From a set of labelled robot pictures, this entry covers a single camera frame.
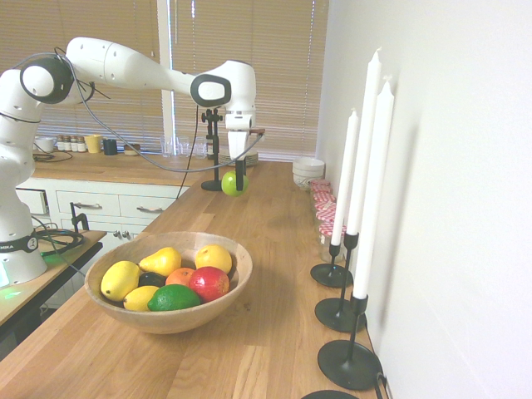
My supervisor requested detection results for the black camera stand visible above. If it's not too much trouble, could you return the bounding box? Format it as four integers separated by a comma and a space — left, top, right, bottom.
200, 107, 234, 193

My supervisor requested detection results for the yellow orange round fruit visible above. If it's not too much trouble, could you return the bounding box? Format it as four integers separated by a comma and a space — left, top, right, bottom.
194, 244, 234, 275

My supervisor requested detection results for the black clamp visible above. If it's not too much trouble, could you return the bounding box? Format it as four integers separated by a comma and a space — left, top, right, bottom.
69, 201, 90, 233

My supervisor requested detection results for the short white candle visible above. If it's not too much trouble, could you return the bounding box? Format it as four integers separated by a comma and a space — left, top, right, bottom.
331, 108, 359, 247

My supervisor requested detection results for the black cable by wall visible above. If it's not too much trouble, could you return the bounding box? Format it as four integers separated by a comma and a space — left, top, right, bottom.
373, 372, 392, 399

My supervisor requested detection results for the yellow pear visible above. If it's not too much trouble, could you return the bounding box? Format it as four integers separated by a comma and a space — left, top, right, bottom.
138, 247, 183, 278

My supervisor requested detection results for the green apple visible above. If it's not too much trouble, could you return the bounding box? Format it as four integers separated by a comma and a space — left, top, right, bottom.
220, 170, 251, 199

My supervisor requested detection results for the large yellow lemon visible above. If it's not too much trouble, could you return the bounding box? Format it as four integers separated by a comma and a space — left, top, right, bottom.
100, 260, 143, 303

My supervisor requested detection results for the red apple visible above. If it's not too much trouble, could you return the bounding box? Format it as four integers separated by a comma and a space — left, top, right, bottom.
188, 266, 230, 303

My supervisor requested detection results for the low black candle holder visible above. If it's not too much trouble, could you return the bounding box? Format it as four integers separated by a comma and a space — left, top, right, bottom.
310, 242, 354, 288

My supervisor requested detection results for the black camera cable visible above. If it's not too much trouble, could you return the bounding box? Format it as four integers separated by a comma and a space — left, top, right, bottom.
175, 104, 200, 200

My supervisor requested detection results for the black round holder base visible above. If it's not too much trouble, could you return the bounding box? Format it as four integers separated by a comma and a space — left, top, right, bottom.
301, 389, 361, 399

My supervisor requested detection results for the stack of white plates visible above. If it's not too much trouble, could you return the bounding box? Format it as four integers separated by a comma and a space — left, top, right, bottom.
217, 150, 259, 168

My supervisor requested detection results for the small orange tangerine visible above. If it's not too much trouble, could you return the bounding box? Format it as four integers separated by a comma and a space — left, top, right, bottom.
165, 267, 197, 288

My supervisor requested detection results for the green lime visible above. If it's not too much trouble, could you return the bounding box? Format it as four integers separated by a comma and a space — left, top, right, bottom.
147, 283, 203, 313

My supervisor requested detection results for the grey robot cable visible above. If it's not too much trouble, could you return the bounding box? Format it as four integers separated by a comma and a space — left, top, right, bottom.
7, 47, 266, 173

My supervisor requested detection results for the tallest white candle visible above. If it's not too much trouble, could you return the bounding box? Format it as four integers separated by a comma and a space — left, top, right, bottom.
346, 47, 383, 237

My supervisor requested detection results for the stack of white bowls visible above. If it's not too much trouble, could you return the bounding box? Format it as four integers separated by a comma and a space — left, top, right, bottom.
292, 157, 326, 191

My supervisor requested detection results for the narrow brown window blind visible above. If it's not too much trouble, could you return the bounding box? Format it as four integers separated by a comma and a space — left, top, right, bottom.
0, 0, 164, 151

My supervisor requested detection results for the medium white candle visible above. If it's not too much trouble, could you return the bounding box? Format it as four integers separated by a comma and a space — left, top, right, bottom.
352, 79, 395, 301

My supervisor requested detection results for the wide brown window blind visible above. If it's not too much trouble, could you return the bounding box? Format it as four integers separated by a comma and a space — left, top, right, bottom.
169, 0, 330, 162

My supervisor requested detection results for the wooden fruit bowl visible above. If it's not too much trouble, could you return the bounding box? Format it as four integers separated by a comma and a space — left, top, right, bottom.
84, 230, 254, 335

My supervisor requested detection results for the wooden robot table black frame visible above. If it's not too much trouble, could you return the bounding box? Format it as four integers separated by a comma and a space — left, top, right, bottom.
0, 229, 107, 362

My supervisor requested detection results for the black cable bundle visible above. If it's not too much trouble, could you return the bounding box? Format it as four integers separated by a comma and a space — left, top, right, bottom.
32, 216, 86, 251

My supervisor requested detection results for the white drawer cabinet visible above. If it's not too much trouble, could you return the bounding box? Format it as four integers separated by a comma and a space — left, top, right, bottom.
11, 177, 192, 250

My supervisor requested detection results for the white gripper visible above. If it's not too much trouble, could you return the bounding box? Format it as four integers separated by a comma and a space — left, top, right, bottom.
224, 112, 256, 198

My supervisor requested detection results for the tall black candle holder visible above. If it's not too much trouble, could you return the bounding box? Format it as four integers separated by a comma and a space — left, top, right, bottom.
314, 232, 367, 333
317, 292, 384, 392

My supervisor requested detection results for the dark avocado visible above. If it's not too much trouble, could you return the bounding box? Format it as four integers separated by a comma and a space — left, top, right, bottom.
138, 271, 168, 289

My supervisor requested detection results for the white cup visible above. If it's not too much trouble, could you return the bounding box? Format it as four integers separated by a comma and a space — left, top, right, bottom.
33, 136, 57, 154

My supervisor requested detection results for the small yellow lemon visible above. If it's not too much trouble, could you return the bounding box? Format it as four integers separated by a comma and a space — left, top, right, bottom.
123, 285, 160, 313

